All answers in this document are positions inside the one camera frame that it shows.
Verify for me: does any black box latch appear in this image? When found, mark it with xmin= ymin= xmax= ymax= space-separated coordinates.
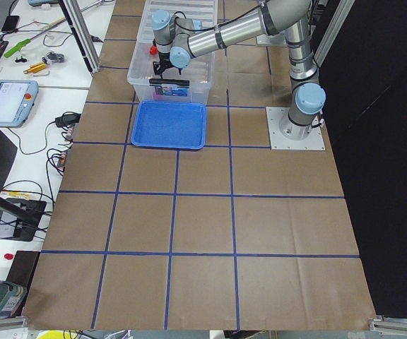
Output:
xmin=148 ymin=78 xmax=190 ymax=88

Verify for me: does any clear plastic storage box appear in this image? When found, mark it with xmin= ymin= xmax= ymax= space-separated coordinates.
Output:
xmin=127 ymin=9 xmax=214 ymax=105

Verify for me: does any teach pendant tablet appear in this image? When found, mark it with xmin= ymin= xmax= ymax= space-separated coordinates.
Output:
xmin=0 ymin=80 xmax=39 ymax=128

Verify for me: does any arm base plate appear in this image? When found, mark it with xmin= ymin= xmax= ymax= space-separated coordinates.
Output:
xmin=266 ymin=107 xmax=326 ymax=151

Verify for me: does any green handled tool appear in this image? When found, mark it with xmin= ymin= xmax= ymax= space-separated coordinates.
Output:
xmin=4 ymin=39 xmax=31 ymax=58

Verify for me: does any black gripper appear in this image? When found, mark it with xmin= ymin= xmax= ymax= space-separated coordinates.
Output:
xmin=152 ymin=41 xmax=174 ymax=78

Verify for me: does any red block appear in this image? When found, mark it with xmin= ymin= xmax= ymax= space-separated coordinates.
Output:
xmin=149 ymin=46 xmax=157 ymax=55

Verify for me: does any blue plastic tray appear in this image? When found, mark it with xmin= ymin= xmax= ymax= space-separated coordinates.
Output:
xmin=131 ymin=101 xmax=207 ymax=150

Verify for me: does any aluminium frame post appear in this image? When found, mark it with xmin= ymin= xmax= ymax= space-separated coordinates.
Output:
xmin=59 ymin=0 xmax=100 ymax=74

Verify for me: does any clear plastic box lid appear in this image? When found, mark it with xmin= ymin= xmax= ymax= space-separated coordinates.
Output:
xmin=142 ymin=0 xmax=218 ymax=23

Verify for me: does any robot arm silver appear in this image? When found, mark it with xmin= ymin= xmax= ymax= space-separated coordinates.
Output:
xmin=151 ymin=1 xmax=326 ymax=141

